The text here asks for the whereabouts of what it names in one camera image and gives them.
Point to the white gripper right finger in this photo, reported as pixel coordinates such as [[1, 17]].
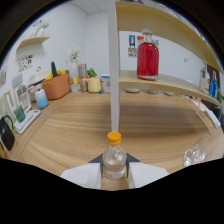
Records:
[[146, 173]]

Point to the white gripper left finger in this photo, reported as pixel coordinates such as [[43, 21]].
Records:
[[81, 175]]

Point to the clear bottle orange cap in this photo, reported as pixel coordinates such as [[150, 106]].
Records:
[[114, 160]]

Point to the glass cup with ice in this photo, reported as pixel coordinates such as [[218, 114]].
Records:
[[195, 155]]

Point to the blue white cup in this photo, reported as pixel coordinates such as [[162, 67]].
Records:
[[41, 99]]

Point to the small green cup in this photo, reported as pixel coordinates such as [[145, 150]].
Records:
[[19, 114]]

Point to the metal cup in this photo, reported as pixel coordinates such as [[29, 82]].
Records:
[[83, 70]]

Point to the white tray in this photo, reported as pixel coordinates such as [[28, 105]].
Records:
[[28, 120]]

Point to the black bag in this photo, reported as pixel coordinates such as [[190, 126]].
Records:
[[6, 135]]

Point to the two-tier wooden shelf rack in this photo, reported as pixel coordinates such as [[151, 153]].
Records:
[[150, 83]]

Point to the yellow mug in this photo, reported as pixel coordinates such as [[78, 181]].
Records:
[[94, 85]]

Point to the orange storage basket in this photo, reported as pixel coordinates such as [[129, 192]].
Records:
[[56, 87]]

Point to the white blue mug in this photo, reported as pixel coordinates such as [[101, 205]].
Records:
[[106, 84]]

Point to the green leafy plant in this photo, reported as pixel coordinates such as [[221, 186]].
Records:
[[91, 72]]

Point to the white vase with flowers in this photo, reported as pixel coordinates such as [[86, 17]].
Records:
[[73, 68]]

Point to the red liquid glass bottle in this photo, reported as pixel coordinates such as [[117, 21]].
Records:
[[147, 61]]

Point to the wooden wall shelf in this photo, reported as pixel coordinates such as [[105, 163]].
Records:
[[33, 40]]

